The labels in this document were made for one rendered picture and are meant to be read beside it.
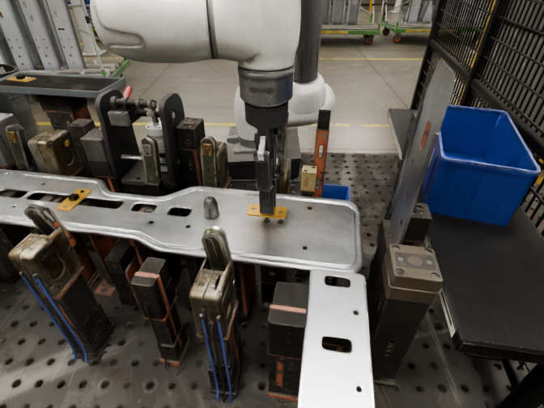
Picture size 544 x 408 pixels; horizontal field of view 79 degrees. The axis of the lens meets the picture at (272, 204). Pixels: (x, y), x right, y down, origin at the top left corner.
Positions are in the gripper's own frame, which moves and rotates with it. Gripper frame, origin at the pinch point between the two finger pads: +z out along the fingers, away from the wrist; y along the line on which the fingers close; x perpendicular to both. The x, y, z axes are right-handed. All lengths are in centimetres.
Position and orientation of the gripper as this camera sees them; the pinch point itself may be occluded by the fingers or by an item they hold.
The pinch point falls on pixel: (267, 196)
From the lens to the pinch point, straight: 68.1
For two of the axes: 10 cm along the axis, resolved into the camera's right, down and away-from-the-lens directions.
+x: 9.9, 1.0, -1.3
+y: -1.7, 6.0, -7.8
